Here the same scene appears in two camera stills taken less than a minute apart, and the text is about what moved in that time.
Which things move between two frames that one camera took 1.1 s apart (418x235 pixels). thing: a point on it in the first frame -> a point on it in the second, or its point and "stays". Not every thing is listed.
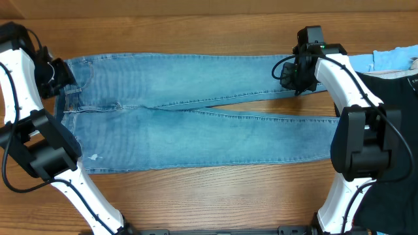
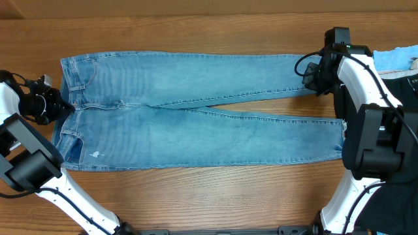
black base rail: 281,230 stays
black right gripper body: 298,78 -> 323,79
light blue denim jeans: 132,111 stays
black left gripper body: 49,74 -> 45,109
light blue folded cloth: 396,59 stays
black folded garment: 390,206 stays
